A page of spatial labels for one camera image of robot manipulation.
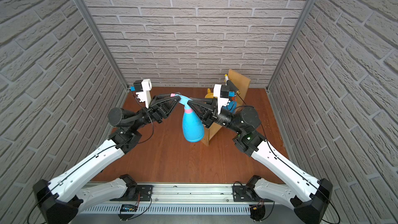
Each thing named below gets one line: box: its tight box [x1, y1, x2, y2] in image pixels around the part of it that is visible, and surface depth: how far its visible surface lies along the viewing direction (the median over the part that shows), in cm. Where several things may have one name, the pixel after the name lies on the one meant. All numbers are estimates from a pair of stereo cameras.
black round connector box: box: [248, 204, 266, 222], surface depth 72 cm
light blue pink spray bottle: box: [169, 93, 205, 143], surface depth 54 cm
